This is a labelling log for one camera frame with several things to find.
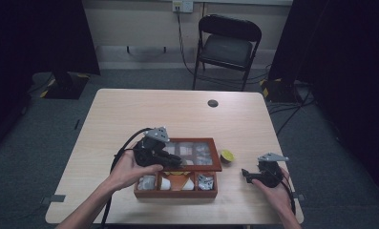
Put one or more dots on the white wall socket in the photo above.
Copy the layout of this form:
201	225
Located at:
183	5

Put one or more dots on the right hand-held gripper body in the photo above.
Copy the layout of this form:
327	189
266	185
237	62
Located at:
269	173

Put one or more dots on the black folding chair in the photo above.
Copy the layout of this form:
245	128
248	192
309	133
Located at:
227	49

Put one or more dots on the small black floor object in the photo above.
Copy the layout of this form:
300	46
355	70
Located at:
77	124

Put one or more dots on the black stand base, striped tape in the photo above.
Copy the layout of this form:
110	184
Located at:
277	90
66	86

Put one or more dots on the grey table bracket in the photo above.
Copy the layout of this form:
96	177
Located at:
300	196
52	199

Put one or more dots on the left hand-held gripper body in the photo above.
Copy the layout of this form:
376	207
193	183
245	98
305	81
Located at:
149	152

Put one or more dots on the wooden box with glass lid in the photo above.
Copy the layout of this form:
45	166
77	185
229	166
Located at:
177	194

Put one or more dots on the set of silver foil packets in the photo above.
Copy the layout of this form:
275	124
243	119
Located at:
205	182

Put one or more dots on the person's left hand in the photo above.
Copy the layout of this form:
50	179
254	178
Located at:
126	173

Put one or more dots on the person's right hand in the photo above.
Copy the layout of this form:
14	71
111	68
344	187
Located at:
281	197

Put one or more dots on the white paper piece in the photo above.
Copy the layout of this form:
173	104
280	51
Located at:
189	185
165	184

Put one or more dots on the dark curtain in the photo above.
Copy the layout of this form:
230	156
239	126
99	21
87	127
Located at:
34	38
343	63

